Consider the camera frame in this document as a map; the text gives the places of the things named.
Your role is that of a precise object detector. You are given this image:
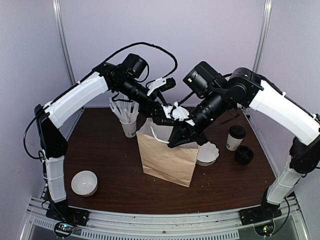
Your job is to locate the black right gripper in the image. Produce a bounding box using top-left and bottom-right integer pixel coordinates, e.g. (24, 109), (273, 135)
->
(167, 87), (230, 148)

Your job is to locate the brown paper takeout bag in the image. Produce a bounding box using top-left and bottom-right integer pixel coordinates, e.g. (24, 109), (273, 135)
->
(136, 118), (200, 188)

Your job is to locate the white paper coffee cup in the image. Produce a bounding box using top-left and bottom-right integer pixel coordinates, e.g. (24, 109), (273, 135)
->
(226, 133), (245, 151)

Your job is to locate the black plastic cup lid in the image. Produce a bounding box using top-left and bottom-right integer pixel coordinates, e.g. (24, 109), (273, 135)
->
(228, 125), (246, 139)

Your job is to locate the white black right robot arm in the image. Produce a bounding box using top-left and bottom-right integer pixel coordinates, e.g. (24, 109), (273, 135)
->
(163, 62), (320, 221)

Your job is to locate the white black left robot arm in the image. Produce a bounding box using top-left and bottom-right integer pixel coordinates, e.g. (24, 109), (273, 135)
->
(34, 62), (168, 222)

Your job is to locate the white scalloped dish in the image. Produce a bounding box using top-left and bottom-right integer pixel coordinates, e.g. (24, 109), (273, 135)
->
(196, 141), (220, 167)

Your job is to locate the stack of black cup lids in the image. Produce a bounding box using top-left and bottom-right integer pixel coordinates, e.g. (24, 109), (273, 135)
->
(234, 145), (254, 166)

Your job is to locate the white round bowl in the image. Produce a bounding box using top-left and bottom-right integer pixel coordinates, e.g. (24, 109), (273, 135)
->
(70, 170), (98, 197)

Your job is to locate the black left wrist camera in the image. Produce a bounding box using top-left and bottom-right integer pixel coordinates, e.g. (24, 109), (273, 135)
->
(121, 53), (150, 83)

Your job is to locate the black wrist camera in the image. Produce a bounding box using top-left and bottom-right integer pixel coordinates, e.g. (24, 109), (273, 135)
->
(182, 61), (226, 99)
(121, 53), (150, 83)

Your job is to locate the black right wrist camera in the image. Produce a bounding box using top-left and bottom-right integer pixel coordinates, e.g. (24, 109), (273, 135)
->
(182, 61), (226, 99)

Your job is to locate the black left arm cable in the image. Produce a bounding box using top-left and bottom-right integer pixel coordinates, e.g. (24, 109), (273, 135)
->
(99, 41), (179, 83)

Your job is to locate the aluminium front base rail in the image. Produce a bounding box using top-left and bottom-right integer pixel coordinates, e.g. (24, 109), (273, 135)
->
(18, 196), (311, 240)

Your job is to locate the aluminium frame post left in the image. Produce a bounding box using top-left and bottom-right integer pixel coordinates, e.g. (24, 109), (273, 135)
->
(51, 0), (85, 112)

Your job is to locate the aluminium frame post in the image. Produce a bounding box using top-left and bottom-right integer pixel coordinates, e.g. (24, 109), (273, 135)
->
(241, 0), (273, 108)
(51, 0), (85, 112)

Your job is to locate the aluminium frame post right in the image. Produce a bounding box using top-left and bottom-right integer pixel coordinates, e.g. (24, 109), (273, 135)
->
(241, 0), (273, 108)

